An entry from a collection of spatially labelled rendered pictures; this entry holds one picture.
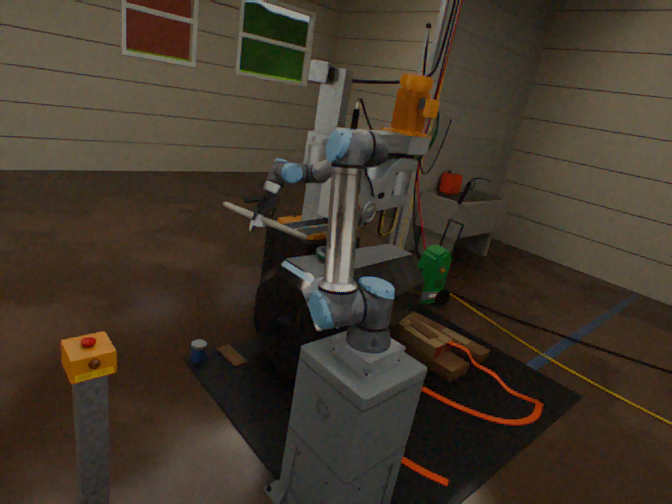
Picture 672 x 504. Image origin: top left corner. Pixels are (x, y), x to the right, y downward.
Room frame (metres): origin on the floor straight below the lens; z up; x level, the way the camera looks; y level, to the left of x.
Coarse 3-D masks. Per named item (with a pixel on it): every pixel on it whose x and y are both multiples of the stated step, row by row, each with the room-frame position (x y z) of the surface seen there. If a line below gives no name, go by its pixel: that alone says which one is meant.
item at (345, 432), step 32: (320, 352) 1.58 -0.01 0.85; (320, 384) 1.50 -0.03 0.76; (352, 384) 1.41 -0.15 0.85; (384, 384) 1.44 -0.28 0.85; (416, 384) 1.57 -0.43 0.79; (320, 416) 1.48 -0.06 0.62; (352, 416) 1.36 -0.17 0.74; (384, 416) 1.44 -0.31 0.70; (288, 448) 1.59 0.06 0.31; (320, 448) 1.45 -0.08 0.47; (352, 448) 1.34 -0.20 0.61; (384, 448) 1.48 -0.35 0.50; (288, 480) 1.56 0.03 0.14; (320, 480) 1.43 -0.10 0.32; (352, 480) 1.36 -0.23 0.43; (384, 480) 1.55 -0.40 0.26
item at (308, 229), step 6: (288, 222) 2.51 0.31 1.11; (294, 222) 2.54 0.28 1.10; (300, 222) 2.59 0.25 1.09; (306, 222) 2.63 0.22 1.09; (312, 222) 2.68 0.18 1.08; (318, 222) 2.73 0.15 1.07; (324, 222) 2.78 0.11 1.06; (360, 222) 2.93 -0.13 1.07; (294, 228) 2.55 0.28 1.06; (300, 228) 2.43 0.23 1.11; (306, 228) 2.47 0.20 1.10; (312, 228) 2.52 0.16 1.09; (318, 228) 2.56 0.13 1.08; (324, 228) 2.61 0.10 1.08; (306, 234) 2.48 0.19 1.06
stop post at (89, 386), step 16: (80, 336) 1.09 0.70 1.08; (96, 336) 1.10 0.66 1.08; (64, 352) 1.02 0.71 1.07; (80, 352) 1.02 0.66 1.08; (96, 352) 1.03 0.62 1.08; (112, 352) 1.05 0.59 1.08; (80, 368) 0.99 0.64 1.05; (112, 368) 1.05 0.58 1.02; (80, 384) 1.01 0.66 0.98; (96, 384) 1.04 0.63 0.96; (80, 400) 1.01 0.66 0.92; (96, 400) 1.04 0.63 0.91; (80, 416) 1.01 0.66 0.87; (96, 416) 1.03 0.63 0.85; (80, 432) 1.00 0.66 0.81; (96, 432) 1.03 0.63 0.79; (80, 448) 1.00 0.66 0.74; (96, 448) 1.03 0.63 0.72; (80, 464) 1.01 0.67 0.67; (96, 464) 1.03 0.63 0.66; (80, 480) 1.02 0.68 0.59; (96, 480) 1.03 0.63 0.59; (80, 496) 1.03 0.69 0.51; (96, 496) 1.03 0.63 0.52
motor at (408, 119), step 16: (400, 80) 3.35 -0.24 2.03; (416, 80) 3.24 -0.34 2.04; (432, 80) 3.30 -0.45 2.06; (400, 96) 3.30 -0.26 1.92; (416, 96) 3.26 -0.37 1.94; (400, 112) 3.27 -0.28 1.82; (416, 112) 3.25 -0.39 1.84; (432, 112) 3.26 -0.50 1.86; (384, 128) 3.30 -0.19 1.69; (400, 128) 3.25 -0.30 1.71; (416, 128) 3.25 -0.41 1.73
